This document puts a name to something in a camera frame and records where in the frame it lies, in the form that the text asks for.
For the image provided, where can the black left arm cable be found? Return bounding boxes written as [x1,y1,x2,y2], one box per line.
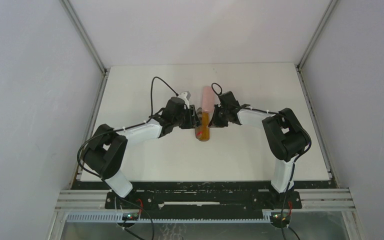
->
[76,76,180,180]

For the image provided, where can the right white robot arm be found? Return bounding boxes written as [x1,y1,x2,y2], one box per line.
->
[209,91,312,194]

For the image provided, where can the aluminium frame post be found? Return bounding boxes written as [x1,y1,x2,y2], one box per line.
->
[60,0,108,75]
[296,0,340,72]

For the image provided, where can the aluminium frame post right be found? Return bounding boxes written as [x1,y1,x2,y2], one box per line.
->
[296,0,340,72]

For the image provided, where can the aluminium frame post left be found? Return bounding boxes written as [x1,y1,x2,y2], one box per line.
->
[60,0,108,75]

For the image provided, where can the pink glasses case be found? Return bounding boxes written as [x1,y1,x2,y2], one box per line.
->
[201,86,215,113]

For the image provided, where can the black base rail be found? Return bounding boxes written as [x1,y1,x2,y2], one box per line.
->
[71,181,303,220]

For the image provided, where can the orange translucent sunglasses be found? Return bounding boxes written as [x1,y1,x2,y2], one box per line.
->
[198,111,210,142]

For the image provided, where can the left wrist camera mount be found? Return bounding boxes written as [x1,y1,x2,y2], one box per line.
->
[177,91,191,109]

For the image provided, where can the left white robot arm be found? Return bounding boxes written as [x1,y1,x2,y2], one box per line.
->
[77,96,201,198]

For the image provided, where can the brown glasses case red stripe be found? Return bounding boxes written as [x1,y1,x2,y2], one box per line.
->
[195,107,210,142]

